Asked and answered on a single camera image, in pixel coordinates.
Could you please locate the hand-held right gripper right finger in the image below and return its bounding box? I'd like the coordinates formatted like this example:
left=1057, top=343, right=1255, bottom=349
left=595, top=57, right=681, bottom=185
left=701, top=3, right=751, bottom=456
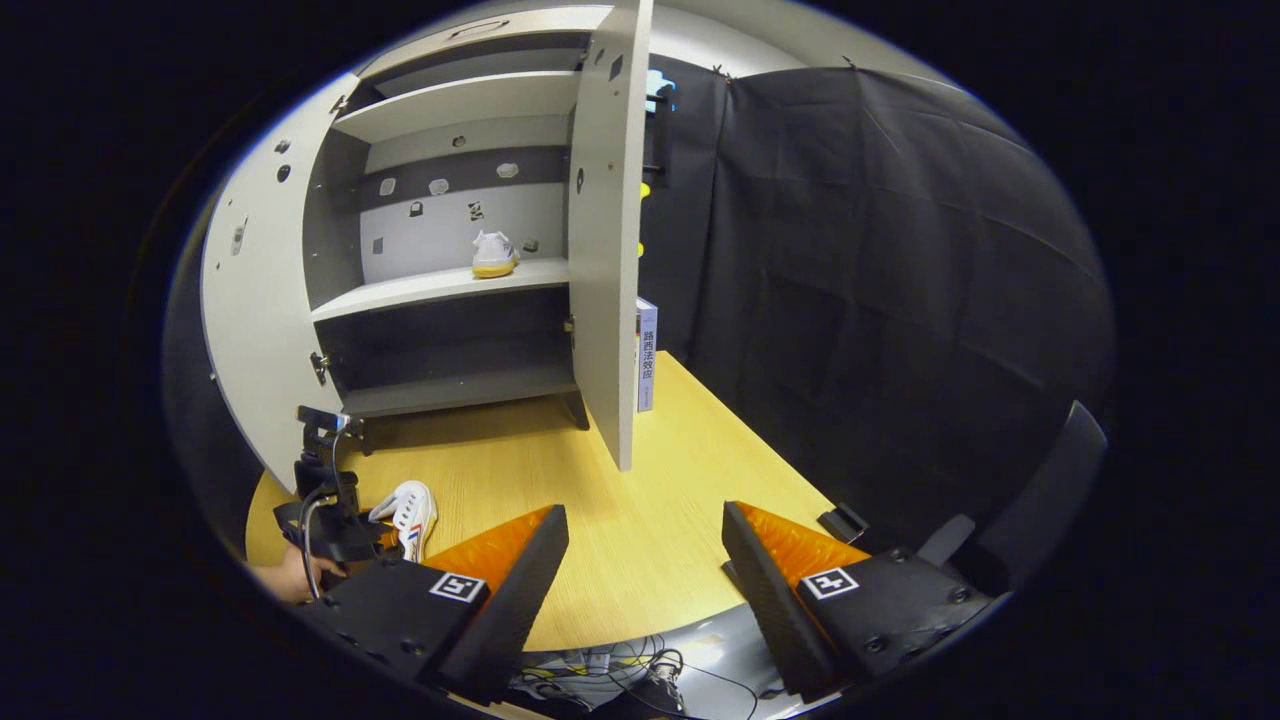
left=722, top=500, right=996, bottom=703

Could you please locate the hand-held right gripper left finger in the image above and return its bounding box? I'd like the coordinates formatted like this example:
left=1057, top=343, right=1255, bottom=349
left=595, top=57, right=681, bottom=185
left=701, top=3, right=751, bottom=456
left=300, top=504, right=569, bottom=706

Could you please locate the white shoe with striped side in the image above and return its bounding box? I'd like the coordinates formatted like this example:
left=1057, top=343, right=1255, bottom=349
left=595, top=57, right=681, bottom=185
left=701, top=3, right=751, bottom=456
left=368, top=481, right=439, bottom=563
left=472, top=231, right=521, bottom=279

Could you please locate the white cabinet door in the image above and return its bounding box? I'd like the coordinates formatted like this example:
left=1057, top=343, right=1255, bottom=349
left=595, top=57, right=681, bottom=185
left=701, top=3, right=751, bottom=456
left=566, top=0, right=655, bottom=471
left=200, top=72, right=361, bottom=493

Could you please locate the white shoe cabinet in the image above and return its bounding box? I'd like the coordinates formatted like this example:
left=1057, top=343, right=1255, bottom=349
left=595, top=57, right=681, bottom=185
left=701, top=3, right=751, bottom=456
left=305, top=5, right=616, bottom=421

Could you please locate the white cabinet drawer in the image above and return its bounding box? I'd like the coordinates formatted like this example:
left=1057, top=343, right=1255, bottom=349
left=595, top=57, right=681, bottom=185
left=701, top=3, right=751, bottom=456
left=355, top=5, right=613, bottom=81

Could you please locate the white upright book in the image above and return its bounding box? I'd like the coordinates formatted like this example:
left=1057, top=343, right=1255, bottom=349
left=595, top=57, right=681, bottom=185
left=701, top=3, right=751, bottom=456
left=636, top=297, right=659, bottom=413

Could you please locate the black office chair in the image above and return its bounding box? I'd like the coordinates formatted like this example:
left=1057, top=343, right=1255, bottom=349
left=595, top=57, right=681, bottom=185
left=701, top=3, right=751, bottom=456
left=818, top=400, right=1109, bottom=601

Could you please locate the black backdrop cloth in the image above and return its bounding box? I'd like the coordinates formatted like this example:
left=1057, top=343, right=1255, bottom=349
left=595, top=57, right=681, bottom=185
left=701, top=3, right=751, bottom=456
left=640, top=55, right=1116, bottom=591

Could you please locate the bundle of floor cables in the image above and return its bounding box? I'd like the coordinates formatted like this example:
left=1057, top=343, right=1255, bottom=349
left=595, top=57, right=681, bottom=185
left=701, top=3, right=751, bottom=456
left=510, top=635, right=761, bottom=716

